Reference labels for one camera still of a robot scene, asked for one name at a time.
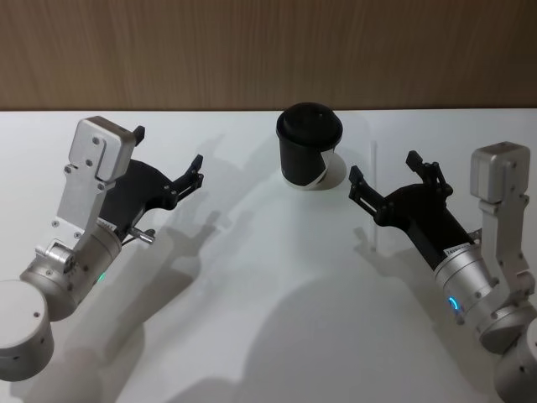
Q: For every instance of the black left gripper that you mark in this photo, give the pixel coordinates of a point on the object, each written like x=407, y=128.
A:
x=138, y=189

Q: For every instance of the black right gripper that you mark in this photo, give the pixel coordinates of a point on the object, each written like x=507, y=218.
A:
x=423, y=218

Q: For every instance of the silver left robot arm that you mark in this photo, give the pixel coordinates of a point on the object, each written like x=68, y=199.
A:
x=79, y=184

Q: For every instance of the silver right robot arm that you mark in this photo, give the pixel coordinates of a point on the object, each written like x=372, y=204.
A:
x=499, y=235

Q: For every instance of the black paper cup white stripe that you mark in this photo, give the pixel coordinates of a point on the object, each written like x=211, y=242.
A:
x=304, y=163

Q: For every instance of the black plastic cup lid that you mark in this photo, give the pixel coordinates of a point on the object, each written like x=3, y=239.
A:
x=308, y=126

